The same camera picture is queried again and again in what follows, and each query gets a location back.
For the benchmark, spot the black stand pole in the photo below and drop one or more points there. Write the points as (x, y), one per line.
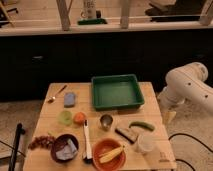
(19, 132)

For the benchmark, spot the metal spoon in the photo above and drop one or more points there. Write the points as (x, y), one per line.
(53, 98)

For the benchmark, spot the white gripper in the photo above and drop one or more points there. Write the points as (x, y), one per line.
(165, 105)

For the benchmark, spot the crumpled grey cloth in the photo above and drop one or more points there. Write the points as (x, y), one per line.
(69, 151)

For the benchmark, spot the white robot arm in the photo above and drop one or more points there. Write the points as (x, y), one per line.
(185, 82)

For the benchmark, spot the green cucumber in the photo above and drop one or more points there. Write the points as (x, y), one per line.
(144, 125)

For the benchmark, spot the dark red bowl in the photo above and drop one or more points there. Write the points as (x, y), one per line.
(59, 143)

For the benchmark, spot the yellow corn cob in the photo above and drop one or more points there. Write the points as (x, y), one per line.
(106, 157)

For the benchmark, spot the green base plate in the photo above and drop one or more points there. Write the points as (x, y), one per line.
(92, 21)

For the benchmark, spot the white handled knife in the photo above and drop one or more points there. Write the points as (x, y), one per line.
(88, 151)

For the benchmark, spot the brown wooden block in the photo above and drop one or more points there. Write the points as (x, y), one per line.
(127, 133)

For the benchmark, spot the green plastic tray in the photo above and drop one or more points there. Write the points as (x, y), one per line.
(116, 92)

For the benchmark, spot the small metal cup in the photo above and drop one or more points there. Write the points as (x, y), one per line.
(106, 122)

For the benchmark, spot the orange bowl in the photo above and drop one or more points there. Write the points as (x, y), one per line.
(105, 146)

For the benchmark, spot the light green plastic cup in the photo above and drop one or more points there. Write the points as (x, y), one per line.
(65, 117)

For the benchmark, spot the clear plastic cup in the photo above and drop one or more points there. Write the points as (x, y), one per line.
(145, 143)

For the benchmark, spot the blue sponge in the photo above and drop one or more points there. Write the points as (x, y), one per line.
(69, 99)

